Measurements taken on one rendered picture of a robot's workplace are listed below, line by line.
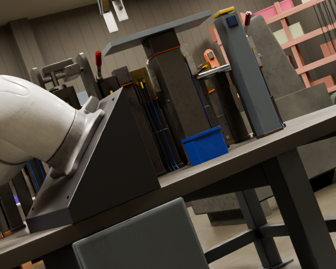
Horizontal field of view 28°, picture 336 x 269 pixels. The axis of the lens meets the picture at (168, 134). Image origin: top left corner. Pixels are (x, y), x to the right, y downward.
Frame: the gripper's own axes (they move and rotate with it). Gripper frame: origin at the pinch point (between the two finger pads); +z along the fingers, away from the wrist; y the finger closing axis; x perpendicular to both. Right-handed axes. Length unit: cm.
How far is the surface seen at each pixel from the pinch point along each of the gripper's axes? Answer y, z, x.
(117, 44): -7.0, 7.8, 5.0
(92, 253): -60, 60, 46
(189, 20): -7.9, 7.5, -21.2
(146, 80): 12.5, 19.7, -6.9
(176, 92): -4.2, 28.4, -9.1
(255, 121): -1, 47, -34
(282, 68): 461, 7, -327
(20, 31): 821, -205, -127
